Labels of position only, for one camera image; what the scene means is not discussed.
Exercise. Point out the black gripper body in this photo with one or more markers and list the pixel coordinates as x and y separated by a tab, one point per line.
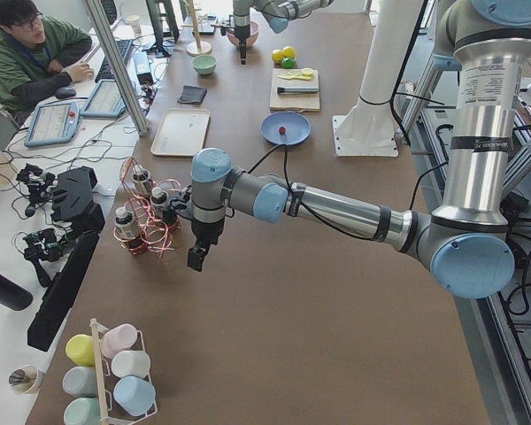
206	231
242	36

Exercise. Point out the bottle white cap middle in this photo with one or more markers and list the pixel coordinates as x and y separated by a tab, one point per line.
160	201

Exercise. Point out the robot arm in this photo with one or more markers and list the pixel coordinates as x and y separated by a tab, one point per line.
462	242
277	14

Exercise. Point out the pink bowl of ice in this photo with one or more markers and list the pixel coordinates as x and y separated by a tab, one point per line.
254	31

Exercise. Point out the black soundbar device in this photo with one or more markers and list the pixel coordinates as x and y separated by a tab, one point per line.
60	296

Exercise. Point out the grey cup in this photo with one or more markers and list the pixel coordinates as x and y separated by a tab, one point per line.
80	382

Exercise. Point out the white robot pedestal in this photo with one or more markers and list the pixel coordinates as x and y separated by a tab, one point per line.
367	130

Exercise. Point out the yellow plastic knife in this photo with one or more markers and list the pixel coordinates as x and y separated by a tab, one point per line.
296	77

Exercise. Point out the cream rabbit tray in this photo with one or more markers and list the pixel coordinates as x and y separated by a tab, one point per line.
180	133

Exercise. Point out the bottle white cap right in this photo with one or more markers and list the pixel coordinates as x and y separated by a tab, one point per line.
126	224

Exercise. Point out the blue plate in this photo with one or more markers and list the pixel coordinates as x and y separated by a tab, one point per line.
297	125

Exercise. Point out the bottle white cap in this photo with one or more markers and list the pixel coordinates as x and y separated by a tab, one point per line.
160	201
142	180
126	224

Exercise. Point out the green bowl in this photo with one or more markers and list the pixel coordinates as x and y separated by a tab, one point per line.
204	64

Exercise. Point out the teach pendant right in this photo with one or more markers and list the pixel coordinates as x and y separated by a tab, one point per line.
104	102

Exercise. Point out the steel muddler black tip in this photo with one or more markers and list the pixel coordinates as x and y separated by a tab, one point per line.
296	90

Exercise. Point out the wooden cutting board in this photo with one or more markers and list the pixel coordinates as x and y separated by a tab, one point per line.
296	103

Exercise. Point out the wooden cup stand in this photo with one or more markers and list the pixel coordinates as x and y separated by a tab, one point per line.
198	47

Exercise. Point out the yellow lemon upper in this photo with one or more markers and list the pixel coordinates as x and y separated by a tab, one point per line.
288	52

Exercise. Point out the teach pendant left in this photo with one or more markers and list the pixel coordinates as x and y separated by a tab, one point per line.
53	124

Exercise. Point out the yellow lemon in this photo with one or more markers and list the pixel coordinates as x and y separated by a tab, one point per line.
288	52
277	56

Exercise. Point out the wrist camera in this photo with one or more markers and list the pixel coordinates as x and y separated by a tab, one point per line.
181	203
227	26

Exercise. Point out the copper wire bottle rack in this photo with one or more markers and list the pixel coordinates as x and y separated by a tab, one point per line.
156	235

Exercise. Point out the white cup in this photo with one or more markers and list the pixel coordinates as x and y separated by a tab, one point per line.
128	362

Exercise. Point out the light blue cup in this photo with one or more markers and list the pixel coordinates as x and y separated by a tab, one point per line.
135	395

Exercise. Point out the yellow cup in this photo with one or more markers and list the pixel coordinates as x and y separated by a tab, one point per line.
80	350

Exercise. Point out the teach pendant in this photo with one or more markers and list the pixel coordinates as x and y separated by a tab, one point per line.
53	124
104	102

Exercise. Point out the bottle white cap top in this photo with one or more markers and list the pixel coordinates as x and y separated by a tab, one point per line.
142	180

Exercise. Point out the pink cup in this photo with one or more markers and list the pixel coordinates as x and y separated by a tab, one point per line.
118	339

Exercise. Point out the aluminium frame post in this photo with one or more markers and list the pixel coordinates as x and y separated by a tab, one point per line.
103	30

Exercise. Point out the grey folded cloth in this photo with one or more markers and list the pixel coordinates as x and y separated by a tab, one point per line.
192	95

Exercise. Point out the white wire cup rack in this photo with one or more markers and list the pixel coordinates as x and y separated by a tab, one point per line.
110	411

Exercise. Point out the black computer mouse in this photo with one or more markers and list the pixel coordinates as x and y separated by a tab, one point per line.
65	92

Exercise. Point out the green lime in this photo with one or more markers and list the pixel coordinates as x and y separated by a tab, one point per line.
288	63

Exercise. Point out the yellow lemon lower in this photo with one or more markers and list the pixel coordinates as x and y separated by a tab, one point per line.
277	56

